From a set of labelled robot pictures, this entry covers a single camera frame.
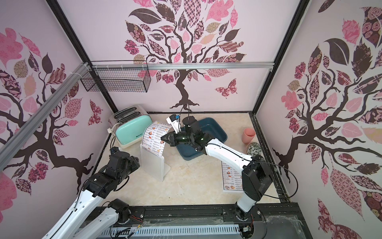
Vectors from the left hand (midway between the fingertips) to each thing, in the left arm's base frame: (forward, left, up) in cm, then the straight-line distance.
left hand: (137, 163), depth 76 cm
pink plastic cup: (+22, -66, -6) cm, 70 cm away
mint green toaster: (+25, +10, +3) cm, 27 cm away
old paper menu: (-3, -53, -15) cm, 55 cm away
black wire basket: (+52, +11, +20) cm, 57 cm away
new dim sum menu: (+11, -9, +12) cm, 19 cm away
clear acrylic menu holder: (+2, -6, -6) cm, 9 cm away
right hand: (+8, -14, +12) cm, 20 cm away
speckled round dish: (+16, -70, -13) cm, 73 cm away
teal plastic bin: (+35, -45, -14) cm, 59 cm away
